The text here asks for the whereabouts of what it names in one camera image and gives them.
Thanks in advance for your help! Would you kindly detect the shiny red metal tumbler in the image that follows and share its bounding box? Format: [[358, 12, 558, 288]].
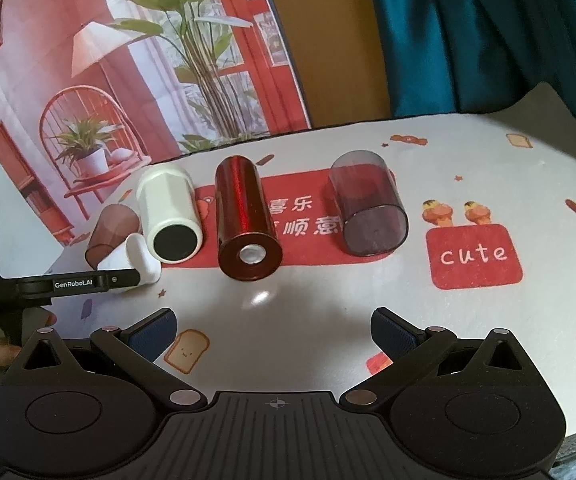
[[215, 155, 282, 282]]

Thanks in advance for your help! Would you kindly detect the printed room backdrop cloth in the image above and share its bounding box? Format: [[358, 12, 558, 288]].
[[0, 0, 309, 245]]

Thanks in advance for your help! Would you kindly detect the white patterned table mat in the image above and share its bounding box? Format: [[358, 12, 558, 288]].
[[53, 84, 576, 434]]

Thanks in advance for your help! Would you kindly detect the small white paper cup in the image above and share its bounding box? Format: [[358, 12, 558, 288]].
[[97, 233, 162, 288]]

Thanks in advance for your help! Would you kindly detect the brown translucent plastic cup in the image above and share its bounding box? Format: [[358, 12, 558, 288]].
[[85, 204, 140, 269]]

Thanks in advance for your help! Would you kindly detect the dark purple translucent cup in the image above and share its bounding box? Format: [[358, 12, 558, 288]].
[[329, 150, 409, 257]]

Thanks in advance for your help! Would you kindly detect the white tumbler with black bottom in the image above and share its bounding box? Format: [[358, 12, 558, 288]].
[[136, 162, 203, 264]]

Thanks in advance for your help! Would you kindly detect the teal curtain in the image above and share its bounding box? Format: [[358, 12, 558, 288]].
[[373, 0, 576, 118]]

